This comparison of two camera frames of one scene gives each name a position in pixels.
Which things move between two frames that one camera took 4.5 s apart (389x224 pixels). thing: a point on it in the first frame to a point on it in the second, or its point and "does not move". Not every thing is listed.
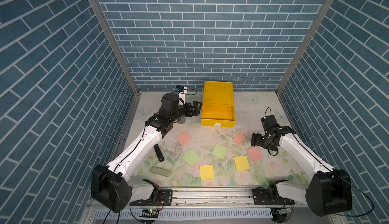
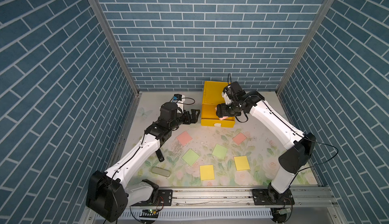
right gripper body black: (261, 140) to (227, 110)
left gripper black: (189, 113) to (193, 119)
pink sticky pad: (239, 138) does not move
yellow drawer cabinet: (218, 97) does not move
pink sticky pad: (184, 138) does not move
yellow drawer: (220, 115) does not move
